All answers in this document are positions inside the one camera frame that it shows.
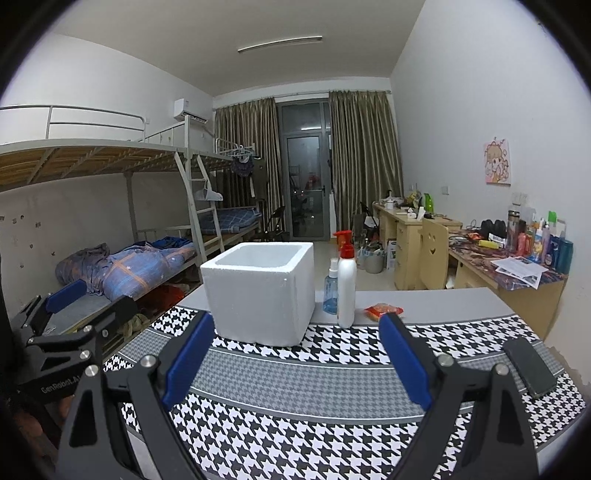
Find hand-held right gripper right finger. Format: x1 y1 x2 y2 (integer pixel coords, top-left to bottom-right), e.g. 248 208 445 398
379 311 539 480

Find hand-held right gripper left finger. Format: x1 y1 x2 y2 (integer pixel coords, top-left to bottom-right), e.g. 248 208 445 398
55 310 216 480

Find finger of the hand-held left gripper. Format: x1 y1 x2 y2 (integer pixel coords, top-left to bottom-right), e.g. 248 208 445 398
18 278 89 328
27 295 138 370

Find white foam box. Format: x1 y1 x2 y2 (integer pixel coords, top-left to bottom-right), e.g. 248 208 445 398
200 241 316 347

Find red bag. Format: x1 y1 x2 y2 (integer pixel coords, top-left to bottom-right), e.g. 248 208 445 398
139 284 190 317

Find blue plaid quilt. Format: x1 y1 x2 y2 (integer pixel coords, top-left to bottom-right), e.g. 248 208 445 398
55 243 197 298

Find red snack packet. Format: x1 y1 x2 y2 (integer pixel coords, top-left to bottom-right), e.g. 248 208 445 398
364 302 406 322

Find white pump bottle red top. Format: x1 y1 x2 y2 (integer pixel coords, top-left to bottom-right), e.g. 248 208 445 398
333 231 357 329

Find small blue spray bottle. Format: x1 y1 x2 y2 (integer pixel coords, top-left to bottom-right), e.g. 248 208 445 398
322 258 341 316

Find wooden smiley chair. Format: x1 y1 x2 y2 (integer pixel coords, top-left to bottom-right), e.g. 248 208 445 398
418 218 451 291

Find plain wooden desk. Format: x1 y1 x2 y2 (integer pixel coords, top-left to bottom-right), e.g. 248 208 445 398
372 200 462 291

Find houndstooth table mat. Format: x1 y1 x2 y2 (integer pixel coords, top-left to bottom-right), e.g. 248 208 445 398
104 305 587 480

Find black smartphone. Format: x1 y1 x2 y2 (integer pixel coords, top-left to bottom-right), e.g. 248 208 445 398
502 337 558 400

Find wooden desk with patterned cover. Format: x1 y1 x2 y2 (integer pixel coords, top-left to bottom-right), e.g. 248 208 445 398
448 231 566 340

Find large white metal bunk bed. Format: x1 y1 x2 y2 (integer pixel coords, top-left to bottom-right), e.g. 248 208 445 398
0 105 218 333

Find printed paper sheets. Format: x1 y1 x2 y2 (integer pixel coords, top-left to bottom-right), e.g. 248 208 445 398
490 256 546 289

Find small white metal bunk bed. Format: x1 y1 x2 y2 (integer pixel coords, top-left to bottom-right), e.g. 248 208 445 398
215 136 265 241

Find black folding chair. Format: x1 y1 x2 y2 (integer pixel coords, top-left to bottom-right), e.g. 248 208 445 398
265 205 288 241

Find row of toiletry bottles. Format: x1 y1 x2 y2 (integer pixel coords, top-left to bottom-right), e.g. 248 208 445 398
505 210 574 273

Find dark hanging clothes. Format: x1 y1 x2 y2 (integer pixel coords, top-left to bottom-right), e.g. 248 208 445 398
231 154 257 178

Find wide brown curtain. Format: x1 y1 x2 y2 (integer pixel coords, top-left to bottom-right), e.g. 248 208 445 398
329 90 404 227

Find white air conditioner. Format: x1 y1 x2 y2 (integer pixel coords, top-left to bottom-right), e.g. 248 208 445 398
173 98 208 123

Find narrow brown curtain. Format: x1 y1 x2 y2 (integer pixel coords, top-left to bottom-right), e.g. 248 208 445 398
215 97 280 232

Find glass balcony door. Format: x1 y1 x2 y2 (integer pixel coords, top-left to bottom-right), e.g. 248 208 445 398
277 102 334 241

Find ceiling tube light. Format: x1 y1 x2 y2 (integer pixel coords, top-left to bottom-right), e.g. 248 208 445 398
238 36 323 54

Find cartoon wall poster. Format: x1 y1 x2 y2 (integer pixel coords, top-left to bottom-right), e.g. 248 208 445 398
483 137 512 185

